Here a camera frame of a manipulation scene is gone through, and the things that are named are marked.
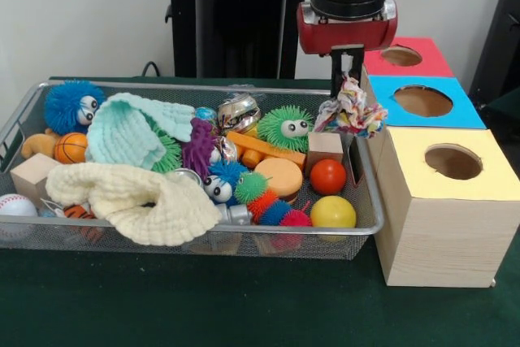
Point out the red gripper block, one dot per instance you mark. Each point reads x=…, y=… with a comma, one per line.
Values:
x=345, y=34

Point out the small patterned cloth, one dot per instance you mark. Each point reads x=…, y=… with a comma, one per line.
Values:
x=353, y=113

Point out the mint green knitted cloth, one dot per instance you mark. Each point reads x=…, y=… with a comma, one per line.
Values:
x=118, y=135

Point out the cream knitted cloth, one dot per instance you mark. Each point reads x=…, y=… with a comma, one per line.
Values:
x=122, y=188

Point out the shallow silver mesh bin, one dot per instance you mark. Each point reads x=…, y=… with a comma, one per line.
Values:
x=284, y=243

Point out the wooden box with three holes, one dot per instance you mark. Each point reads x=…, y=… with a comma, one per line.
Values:
x=447, y=241

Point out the small wooden cube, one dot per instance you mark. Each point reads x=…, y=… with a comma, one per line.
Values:
x=325, y=146

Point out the green spiky ball with eyes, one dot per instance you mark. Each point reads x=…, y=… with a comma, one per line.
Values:
x=276, y=135

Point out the orange-red ball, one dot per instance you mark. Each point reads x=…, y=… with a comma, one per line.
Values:
x=328, y=176

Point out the yellow plastic ball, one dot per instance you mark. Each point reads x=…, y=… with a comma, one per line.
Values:
x=333, y=213

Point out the dark green side table cloth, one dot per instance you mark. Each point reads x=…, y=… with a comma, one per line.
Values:
x=508, y=109

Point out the purple spiky rubber ball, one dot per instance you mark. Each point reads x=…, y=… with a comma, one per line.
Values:
x=199, y=148

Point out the blue spiky rubber ball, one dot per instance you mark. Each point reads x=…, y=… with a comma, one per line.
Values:
x=63, y=103

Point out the small orange basketball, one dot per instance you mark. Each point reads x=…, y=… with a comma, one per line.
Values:
x=70, y=148

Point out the white baseball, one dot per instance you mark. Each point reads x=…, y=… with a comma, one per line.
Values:
x=15, y=205

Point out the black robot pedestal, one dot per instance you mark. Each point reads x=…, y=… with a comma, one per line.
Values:
x=243, y=18

